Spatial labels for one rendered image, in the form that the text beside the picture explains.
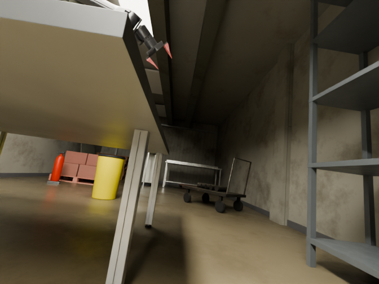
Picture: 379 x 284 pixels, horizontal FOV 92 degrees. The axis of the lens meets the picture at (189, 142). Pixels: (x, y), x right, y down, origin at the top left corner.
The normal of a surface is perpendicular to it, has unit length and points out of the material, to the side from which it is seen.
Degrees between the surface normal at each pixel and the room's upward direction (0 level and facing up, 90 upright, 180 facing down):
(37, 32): 180
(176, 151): 90
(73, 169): 90
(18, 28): 180
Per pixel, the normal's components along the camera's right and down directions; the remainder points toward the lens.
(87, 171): 0.16, -0.15
